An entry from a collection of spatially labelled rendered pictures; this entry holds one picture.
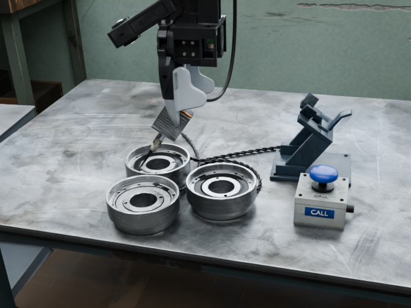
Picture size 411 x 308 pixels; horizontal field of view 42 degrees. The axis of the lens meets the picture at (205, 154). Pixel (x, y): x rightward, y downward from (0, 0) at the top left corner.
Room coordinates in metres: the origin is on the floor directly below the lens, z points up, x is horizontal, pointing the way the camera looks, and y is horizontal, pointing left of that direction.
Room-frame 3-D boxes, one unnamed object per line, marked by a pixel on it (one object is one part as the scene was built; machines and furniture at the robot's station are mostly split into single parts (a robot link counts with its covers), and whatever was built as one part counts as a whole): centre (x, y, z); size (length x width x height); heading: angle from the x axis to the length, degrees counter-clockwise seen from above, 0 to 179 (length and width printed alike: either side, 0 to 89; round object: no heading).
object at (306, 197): (0.65, -0.17, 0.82); 0.08 x 0.07 x 0.05; 73
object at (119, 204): (0.66, 0.09, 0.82); 0.08 x 0.08 x 0.02
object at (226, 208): (0.69, -0.02, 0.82); 0.10 x 0.10 x 0.04
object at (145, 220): (0.66, 0.09, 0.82); 0.10 x 0.10 x 0.04
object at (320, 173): (0.65, -0.16, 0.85); 0.04 x 0.04 x 0.05
